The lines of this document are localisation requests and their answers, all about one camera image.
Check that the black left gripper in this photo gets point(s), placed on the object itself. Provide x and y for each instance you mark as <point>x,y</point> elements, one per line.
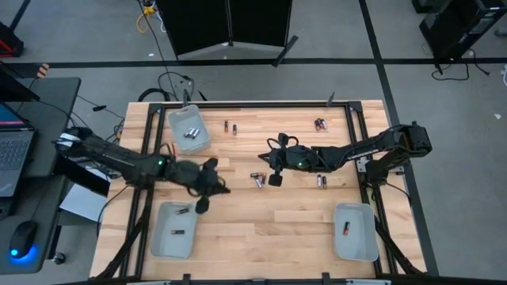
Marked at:
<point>200,182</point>

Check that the black computer mouse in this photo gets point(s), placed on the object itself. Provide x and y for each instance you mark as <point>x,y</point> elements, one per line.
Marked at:
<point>23,237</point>

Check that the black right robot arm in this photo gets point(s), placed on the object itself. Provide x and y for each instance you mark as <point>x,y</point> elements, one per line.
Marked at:
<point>412,140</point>

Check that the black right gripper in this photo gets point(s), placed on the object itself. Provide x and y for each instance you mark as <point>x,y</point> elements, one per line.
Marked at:
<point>291,158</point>

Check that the dark grey laptop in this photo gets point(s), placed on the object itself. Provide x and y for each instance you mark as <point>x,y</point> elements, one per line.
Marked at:
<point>16,154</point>

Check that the light grey plastic bin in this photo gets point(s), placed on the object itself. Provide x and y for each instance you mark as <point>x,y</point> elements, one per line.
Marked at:
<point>166,245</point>
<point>356,245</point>
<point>180,116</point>

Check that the black folding partition screen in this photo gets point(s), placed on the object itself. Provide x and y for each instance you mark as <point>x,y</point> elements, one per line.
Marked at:
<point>202,23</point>

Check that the black flat panel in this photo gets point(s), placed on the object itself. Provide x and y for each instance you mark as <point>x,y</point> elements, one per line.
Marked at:
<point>79,176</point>

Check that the silver black AA battery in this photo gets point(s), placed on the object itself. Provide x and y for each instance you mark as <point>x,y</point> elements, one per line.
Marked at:
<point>319,181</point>
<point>188,132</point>
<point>258,183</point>
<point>324,124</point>
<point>194,134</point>

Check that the black equipment rack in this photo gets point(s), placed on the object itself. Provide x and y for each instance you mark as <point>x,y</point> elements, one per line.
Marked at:
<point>455,27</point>

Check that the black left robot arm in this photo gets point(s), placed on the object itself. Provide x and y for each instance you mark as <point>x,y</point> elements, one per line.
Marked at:
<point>119,158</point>

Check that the red black equipment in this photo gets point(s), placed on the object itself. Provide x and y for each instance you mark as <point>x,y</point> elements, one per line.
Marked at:
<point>8,43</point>

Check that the white sheet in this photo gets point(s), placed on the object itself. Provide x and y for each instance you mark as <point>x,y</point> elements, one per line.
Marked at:
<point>83,204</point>

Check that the black desk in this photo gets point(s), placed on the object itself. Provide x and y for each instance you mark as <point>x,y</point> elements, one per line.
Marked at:
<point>51,118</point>

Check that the grey metal mounting plate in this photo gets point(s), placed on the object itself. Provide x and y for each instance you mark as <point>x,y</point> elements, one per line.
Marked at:
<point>361,165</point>

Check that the black monitor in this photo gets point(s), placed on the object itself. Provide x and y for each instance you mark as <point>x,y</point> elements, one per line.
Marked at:
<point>12,87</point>

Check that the black aluminium table frame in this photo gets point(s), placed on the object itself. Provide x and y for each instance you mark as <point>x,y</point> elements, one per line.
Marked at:
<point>257,105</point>

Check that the black caster wheel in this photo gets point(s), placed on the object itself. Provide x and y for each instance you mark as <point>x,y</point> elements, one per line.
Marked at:
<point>59,258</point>

